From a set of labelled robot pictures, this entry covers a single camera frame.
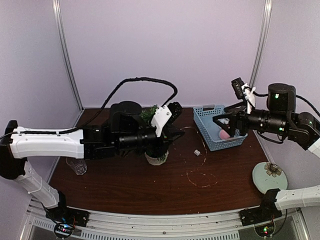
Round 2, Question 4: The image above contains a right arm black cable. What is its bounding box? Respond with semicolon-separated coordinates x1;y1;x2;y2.
252;92;320;116

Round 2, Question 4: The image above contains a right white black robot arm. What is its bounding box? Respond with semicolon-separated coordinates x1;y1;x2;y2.
212;78;320;221

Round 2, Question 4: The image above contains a blue plastic basket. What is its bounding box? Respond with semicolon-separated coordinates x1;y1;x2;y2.
193;104;248;152

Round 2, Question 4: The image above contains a pink pompom ornament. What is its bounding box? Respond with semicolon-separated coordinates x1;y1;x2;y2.
218;129;230;140

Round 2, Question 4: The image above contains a copper wire light string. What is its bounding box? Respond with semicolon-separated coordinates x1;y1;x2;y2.
179;126;218;188

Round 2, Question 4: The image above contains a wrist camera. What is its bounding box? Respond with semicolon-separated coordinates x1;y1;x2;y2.
150;105;172;138
231;77;256;114

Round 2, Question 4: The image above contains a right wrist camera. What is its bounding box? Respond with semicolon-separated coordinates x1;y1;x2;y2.
231;77;256;114

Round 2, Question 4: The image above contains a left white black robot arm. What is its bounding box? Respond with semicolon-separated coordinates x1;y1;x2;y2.
0;101;184;222

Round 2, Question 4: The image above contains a front aluminium rail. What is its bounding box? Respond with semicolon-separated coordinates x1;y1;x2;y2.
17;197;311;240

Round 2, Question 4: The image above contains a clear drinking glass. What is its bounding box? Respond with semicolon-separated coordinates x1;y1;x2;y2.
65;157;88;176

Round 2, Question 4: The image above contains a white battery box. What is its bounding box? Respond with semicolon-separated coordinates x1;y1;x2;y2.
193;149;201;156

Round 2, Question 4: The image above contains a white tree pot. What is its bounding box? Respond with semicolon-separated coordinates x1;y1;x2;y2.
144;151;169;166

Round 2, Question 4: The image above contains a pale green floral plate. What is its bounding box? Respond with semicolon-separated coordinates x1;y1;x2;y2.
252;162;288;194

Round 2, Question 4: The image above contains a white fluffy ornament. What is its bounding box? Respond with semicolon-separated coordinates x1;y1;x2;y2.
219;119;229;125

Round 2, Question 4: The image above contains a left aluminium frame post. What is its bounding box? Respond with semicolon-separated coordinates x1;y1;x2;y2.
52;0;84;112

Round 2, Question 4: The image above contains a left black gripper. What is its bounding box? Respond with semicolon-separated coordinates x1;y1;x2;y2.
115;123;186;158

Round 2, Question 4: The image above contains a small green christmas tree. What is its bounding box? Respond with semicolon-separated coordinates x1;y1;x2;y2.
139;104;158;122

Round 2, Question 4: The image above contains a right aluminium frame post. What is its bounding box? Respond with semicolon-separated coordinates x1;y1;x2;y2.
249;0;273;87

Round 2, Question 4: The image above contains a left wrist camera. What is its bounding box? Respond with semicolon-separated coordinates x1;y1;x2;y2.
150;105;172;138

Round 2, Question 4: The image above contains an aluminium frame post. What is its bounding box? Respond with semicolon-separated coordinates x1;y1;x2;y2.
249;0;273;87
52;0;84;112

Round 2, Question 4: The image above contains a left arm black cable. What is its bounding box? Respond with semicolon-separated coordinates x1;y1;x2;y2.
98;76;179;118

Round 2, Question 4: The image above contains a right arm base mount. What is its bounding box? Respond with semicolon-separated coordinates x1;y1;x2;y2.
239;206;283;238

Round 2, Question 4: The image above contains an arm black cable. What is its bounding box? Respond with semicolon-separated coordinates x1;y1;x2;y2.
252;92;320;116
98;76;179;118

